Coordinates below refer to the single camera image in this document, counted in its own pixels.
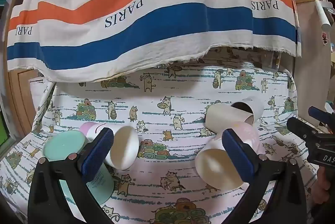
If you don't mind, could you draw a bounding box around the person's right hand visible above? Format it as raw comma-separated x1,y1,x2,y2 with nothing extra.
313,167,335,212

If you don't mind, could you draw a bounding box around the pink cup with arc mark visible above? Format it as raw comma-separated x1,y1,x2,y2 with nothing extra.
79,122,140,171

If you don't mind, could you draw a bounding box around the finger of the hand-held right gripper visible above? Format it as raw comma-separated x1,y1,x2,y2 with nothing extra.
286,116,323,141
308,106,335,133

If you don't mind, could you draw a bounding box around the mint green cup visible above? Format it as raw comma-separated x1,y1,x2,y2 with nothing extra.
43,131,115,206

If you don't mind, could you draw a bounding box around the pink cup with pale dots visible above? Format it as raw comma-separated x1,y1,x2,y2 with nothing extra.
195,121,261,191

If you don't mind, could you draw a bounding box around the white tube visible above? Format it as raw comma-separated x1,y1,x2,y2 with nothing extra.
315,0,331,30

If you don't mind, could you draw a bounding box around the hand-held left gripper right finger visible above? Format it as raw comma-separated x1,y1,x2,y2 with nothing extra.
222,128,308,224

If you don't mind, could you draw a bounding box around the white cup with dark inside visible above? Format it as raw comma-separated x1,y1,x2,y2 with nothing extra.
231,96,265,125

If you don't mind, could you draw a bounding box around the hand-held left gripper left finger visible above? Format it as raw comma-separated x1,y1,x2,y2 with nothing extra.
27,127,115,224

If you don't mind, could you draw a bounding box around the cat printed tablecloth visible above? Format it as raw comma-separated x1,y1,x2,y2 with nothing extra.
0,47,327,224

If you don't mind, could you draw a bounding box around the striped cloth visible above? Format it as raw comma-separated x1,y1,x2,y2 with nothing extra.
6,0,303,83

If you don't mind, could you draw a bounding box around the beige paper cup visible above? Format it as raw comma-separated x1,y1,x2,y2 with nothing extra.
205,103,255,135

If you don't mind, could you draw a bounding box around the beige board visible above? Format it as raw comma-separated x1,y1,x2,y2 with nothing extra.
295,0,335,116

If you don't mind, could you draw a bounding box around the wooden cabinet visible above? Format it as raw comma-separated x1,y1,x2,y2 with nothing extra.
7,69,36,135

